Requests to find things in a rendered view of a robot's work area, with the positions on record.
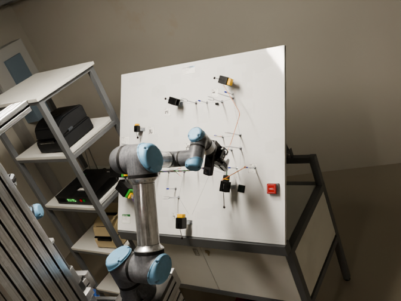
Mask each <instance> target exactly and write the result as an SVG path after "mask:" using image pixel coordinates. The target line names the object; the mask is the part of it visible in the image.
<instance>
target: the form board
mask: <svg viewBox="0 0 401 301"><path fill-rule="evenodd" d="M190 65H195V73H190V74H186V75H182V67H184V66H190ZM220 75H221V76H226V77H229V78H231V79H234V82H233V86H232V87H229V86H228V85H224V86H225V87H224V86H223V84H220V83H218V79H214V77H216V78H219V77H220ZM215 88H219V93H220V94H224V95H227V96H231V97H234V99H233V100H232V99H231V98H229V97H226V96H223V95H220V94H219V97H214V99H216V100H219V101H222V100H223V101H224V102H223V103H221V102H218V101H216V100H213V98H211V89H215ZM226 90H227V91H228V93H234V95H233V96H232V95H231V94H228V93H225V91H226ZM208 96H210V97H208ZM169 97H174V98H177V99H182V98H184V99H183V100H184V101H185V102H183V105H182V107H179V106H174V105H171V104H169V103H168V100H165V98H167V99H169ZM186 99H187V100H188V101H191V102H186V101H187V100H186ZM208 99H210V100H208ZM198 100H200V101H203V102H199V101H198ZM211 100H213V101H211ZM192 102H197V104H195V103H192ZM204 102H208V104H206V103H204ZM215 103H219V105H215ZM234 103H235V104H234ZM235 105H236V106H235ZM165 108H170V110H171V116H164V109H165ZM239 112H240V116H239ZM238 118H239V120H238ZM237 121H238V122H237ZM135 124H140V128H145V131H142V132H137V135H138V137H139V138H138V139H137V135H136V132H134V126H135ZM236 124H237V126H236ZM149 127H155V132H154V134H151V135H148V130H149ZM194 127H199V128H201V129H202V130H203V131H204V132H205V133H206V134H207V136H209V138H210V139H211V140H216V141H217V142H218V143H219V144H220V145H221V146H223V147H225V146H233V147H237V148H228V147H225V148H226V149H233V151H232V152H231V151H230V150H228V154H227V155H226V157H225V159H224V160H227V159H229V165H228V167H233V168H228V171H227V175H231V174H233V175H231V176H230V180H229V181H230V182H231V184H232V185H236V189H230V192H224V202H223V192H221V191H219V190H220V182H221V180H222V178H223V175H226V171H222V170H220V169H219V168H217V167H214V171H213V175H212V176H207V175H204V174H203V169H200V170H199V171H186V172H185V173H184V172H177V171H176V172H177V173H176V172H175V171H174V172H175V173H165V172H161V173H160V174H158V178H157V179H156V180H155V191H156V205H157V213H158V227H159V234H168V235H181V234H182V236H188V237H201V238H214V239H227V240H234V241H247V242H260V243H267V244H280V245H286V46H285V45H281V46H278V47H271V48H265V49H261V50H255V51H249V52H244V53H238V54H232V55H228V56H222V57H216V58H211V59H205V60H199V61H195V62H189V63H183V64H177V65H172V66H166V67H160V68H156V69H150V70H144V71H139V72H133V73H127V74H123V75H121V121H120V146H121V137H125V136H129V145H133V144H140V143H153V144H154V145H156V146H157V147H158V148H159V149H160V151H162V152H172V151H184V150H185V143H188V142H190V140H189V138H188V133H189V131H190V130H191V129H192V128H194ZM235 128H236V129H235ZM234 131H235V134H240V133H241V137H239V136H238V135H235V134H234V135H233V134H228V133H227V132H229V133H234ZM225 132H226V133H225ZM214 135H217V136H224V138H222V137H215V136H214ZM232 138H233V139H232ZM231 141H232V142H231ZM230 143H231V145H230ZM239 147H242V149H241V150H240V149H238V148H239ZM249 164H257V173H248V169H249V168H244V166H246V167H249ZM236 167H238V169H237V170H236V169H235V168H236ZM242 168H244V169H242ZM240 169H242V170H240ZM239 170H240V171H239ZM237 171H238V172H237ZM235 172H237V173H235ZM234 173H235V174H234ZM178 174H179V175H180V176H179V175H178ZM268 183H279V194H267V184H268ZM238 185H244V186H245V191H244V193H241V192H238V191H237V189H238ZM166 188H177V190H175V189H166ZM164 196H170V197H178V196H179V197H180V199H178V198H170V199H168V198H169V197H164ZM133 200H134V199H133ZM133 200H132V199H128V198H125V197H123V196H122V195H121V194H120V193H119V198H118V230H122V231H135V232H136V224H135V210H134V201H133ZM223 205H225V208H223ZM172 213H179V214H185V215H186V218H187V220H192V221H193V224H192V225H187V229H181V233H180V229H176V228H175V221H172ZM122 214H130V215H131V221H130V224H129V223H122Z"/></svg>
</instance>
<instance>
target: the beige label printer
mask: <svg viewBox="0 0 401 301"><path fill-rule="evenodd" d="M104 211H105V212H106V214H107V216H108V218H109V220H110V222H111V223H112V225H113V227H114V229H115V231H116V233H117V234H118V202H111V203H110V205H109V206H108V207H107V208H106V209H105V210H104ZM93 230H94V235H95V242H96V243H97V245H98V246H99V247H110V248H116V246H115V243H114V242H113V240H112V239H111V237H110V235H109V233H108V231H107V229H106V228H105V226H104V224H103V222H102V221H101V219H100V217H99V216H98V217H97V218H96V220H95V222H94V226H93ZM118 236H119V234H118ZM119 238H120V236H119ZM120 240H121V241H122V243H123V244H124V242H125V241H126V239H121V238H120Z"/></svg>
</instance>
